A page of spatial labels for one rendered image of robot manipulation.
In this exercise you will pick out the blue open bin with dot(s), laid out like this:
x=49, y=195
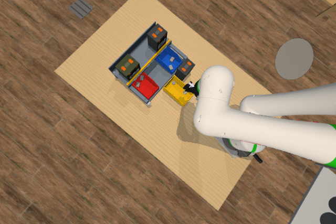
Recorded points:
x=164, y=59

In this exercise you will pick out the yellow bin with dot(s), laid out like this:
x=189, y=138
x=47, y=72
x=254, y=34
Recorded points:
x=176, y=91

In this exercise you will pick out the dark grey metal shelf rack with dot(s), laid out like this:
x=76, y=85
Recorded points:
x=142, y=53

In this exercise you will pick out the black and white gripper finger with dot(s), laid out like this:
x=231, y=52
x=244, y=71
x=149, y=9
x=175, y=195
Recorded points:
x=188, y=87

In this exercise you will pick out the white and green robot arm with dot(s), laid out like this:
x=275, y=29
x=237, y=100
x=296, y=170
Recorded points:
x=252, y=128

